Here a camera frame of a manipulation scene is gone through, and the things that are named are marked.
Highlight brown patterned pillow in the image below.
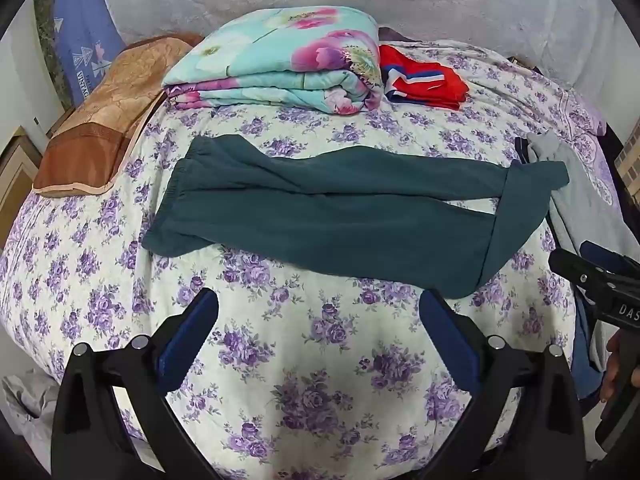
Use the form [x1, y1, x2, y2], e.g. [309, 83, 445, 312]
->
[32, 35, 203, 197]

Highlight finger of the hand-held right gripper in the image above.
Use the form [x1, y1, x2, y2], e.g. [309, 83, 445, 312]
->
[580, 241, 640, 281]
[548, 249, 608, 306]

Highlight green wall poster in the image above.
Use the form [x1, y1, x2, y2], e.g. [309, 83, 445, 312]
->
[32, 0, 76, 111]

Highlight grey garment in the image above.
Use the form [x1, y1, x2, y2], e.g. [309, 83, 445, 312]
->
[525, 130, 640, 271]

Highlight person's right hand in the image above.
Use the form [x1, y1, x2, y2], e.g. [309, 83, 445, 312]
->
[602, 332, 626, 403]

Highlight blue printed pillow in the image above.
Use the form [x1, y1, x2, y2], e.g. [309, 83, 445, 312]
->
[50, 0, 126, 106]

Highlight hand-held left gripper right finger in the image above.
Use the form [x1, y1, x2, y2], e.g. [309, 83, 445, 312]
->
[419, 290, 587, 480]

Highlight purple floral bed sheet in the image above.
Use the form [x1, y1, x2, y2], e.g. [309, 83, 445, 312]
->
[0, 35, 621, 480]

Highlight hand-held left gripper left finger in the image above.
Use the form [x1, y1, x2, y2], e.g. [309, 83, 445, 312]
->
[52, 289, 221, 480]

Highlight dark furniture piece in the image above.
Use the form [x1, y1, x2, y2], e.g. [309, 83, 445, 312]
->
[597, 122, 640, 221]

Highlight red striped garment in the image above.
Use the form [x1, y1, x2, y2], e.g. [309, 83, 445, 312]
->
[378, 44, 470, 111]

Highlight wooden nightstand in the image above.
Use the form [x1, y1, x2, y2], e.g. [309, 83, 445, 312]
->
[0, 125, 43, 251]

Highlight folded turquoise floral quilt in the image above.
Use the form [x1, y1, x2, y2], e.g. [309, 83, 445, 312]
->
[161, 6, 383, 115]

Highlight blue cloth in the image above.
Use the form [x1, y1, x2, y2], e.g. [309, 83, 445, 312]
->
[572, 290, 608, 401]

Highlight dark green pants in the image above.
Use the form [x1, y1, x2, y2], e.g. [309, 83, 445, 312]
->
[141, 135, 571, 298]

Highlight crumpled grey cloth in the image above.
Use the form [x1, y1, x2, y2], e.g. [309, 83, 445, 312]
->
[0, 367, 63, 431]

